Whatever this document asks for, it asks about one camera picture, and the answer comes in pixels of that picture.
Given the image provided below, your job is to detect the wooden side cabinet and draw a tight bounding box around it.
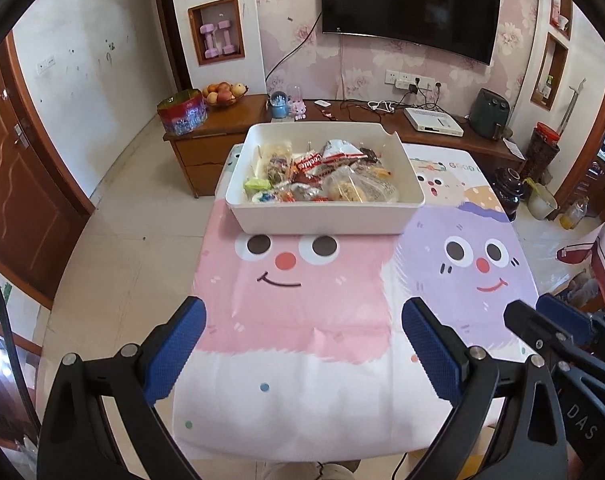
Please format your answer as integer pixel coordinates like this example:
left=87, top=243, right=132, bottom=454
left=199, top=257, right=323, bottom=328
left=163, top=94, right=268, bottom=198

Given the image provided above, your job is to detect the black wall television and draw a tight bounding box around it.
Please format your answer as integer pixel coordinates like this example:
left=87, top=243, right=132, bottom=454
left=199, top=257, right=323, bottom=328
left=321, top=0, right=502, bottom=66

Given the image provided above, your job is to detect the white red-edged snack packet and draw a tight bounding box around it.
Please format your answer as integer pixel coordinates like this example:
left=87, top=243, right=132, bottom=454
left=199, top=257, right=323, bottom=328
left=323, top=139, right=366, bottom=161

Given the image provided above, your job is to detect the large clear biscuit packet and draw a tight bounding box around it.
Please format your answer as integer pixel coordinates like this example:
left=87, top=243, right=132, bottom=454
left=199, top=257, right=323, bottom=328
left=355, top=167, right=399, bottom=202

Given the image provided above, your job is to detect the dark green air fryer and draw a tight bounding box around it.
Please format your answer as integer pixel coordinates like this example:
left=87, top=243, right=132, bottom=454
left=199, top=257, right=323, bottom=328
left=469, top=88, right=511, bottom=139

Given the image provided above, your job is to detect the dark ceramic pot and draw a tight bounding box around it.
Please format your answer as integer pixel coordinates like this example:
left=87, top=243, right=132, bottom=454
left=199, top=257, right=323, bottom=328
left=493, top=169, right=526, bottom=221

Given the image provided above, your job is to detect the blue snow globe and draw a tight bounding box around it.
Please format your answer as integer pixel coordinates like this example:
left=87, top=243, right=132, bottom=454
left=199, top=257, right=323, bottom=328
left=269, top=91, right=290, bottom=119

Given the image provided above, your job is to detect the pink toy figure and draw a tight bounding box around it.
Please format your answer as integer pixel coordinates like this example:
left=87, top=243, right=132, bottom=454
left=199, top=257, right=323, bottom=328
left=290, top=87, right=308, bottom=121

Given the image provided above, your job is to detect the white plastic bin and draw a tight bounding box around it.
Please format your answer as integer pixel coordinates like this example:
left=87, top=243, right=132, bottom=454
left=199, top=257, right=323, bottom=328
left=225, top=121, right=426, bottom=236

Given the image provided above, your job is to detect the person's leg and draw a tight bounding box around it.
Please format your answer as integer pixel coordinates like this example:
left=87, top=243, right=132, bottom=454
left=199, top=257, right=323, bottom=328
left=260, top=460, right=363, bottom=480

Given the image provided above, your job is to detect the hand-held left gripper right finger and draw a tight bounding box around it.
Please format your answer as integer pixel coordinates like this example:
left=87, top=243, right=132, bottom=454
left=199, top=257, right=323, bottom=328
left=401, top=296, right=569, bottom=480

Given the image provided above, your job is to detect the pink clear snack packet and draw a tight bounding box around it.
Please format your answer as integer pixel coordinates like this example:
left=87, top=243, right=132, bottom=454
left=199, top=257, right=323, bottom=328
left=267, top=157, right=293, bottom=183

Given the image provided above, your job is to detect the fruit bowl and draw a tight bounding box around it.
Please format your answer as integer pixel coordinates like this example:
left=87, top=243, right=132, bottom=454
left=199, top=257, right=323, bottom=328
left=202, top=81, right=248, bottom=109

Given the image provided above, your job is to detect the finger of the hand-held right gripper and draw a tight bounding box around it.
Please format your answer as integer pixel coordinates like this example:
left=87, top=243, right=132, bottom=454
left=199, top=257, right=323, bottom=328
left=503, top=300, right=598, bottom=366
left=537, top=294, right=605, bottom=356

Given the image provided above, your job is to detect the white set-top box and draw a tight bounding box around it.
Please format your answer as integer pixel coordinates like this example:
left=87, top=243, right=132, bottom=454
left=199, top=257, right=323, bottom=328
left=403, top=106, right=464, bottom=137

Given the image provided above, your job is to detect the white wall socket strip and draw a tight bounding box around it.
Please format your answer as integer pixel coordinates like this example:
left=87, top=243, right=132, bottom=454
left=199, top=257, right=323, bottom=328
left=385, top=70, right=441, bottom=92

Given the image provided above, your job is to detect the black cable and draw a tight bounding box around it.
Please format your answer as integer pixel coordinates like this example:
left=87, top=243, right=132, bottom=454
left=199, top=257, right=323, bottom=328
left=0, top=260, right=46, bottom=441

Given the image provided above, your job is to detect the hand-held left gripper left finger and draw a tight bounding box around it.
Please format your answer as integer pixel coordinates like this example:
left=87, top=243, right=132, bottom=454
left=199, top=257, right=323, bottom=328
left=37, top=296, right=207, bottom=480

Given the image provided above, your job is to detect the wooden sideboard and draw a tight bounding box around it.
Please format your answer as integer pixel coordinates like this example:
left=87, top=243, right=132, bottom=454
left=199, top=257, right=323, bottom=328
left=583, top=150, right=605, bottom=221

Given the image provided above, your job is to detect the red blue round tin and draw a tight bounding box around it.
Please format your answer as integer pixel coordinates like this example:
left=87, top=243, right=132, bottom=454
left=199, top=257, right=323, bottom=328
left=157, top=88, right=209, bottom=137

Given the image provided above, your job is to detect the brown wooden door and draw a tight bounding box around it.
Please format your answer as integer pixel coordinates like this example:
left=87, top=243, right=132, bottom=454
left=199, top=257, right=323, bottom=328
left=0, top=45, right=96, bottom=308

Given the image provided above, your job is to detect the white plastic pitcher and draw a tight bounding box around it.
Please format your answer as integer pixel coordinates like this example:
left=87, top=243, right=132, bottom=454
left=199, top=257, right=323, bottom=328
left=527, top=177, right=558, bottom=221

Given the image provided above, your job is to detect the wooden television stand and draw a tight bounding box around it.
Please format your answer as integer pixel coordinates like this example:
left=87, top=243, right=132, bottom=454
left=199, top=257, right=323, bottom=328
left=265, top=97, right=526, bottom=181

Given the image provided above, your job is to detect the red white cookie packet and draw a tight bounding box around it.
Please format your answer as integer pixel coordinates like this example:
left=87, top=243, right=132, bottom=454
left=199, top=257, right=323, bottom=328
left=293, top=152, right=338, bottom=176

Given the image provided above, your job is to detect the yellow liquid bottle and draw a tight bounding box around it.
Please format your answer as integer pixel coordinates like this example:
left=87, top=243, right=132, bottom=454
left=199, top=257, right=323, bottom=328
left=559, top=196, right=589, bottom=231

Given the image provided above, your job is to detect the dark jar with red lid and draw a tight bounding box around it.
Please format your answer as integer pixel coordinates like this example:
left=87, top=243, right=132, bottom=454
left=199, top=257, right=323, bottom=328
left=525, top=122, right=561, bottom=181

